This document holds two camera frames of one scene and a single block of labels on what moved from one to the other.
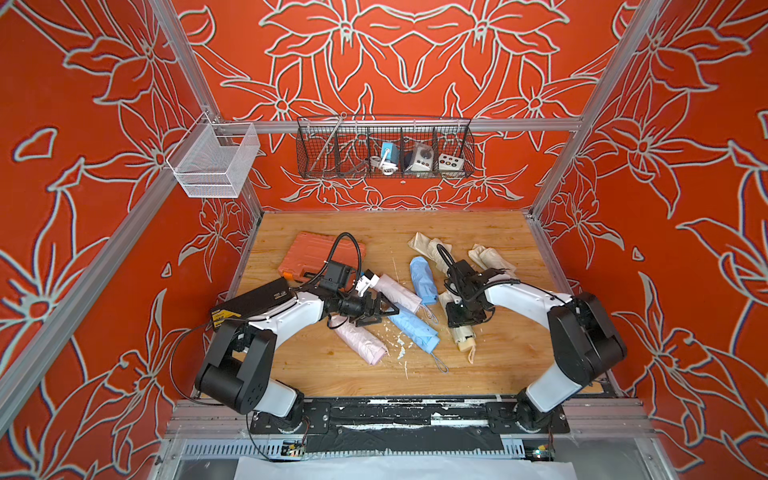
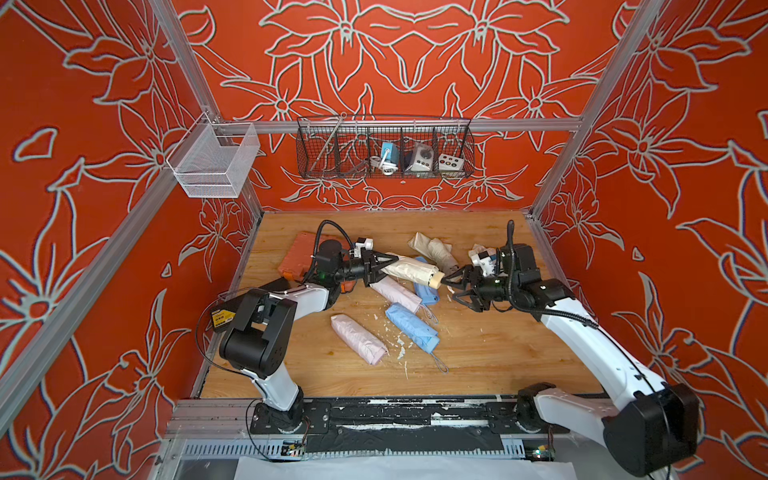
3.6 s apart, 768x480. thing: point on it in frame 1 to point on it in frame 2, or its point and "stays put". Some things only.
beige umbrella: (464, 336) to (416, 271)
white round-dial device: (423, 158) stays put
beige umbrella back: (490, 258) stays put
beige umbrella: (439, 252) stays put
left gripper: (365, 316) to (370, 269)
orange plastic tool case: (310, 250) stays put
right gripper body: (461, 313) to (492, 289)
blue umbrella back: (423, 280) stays put
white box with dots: (450, 163) stays put
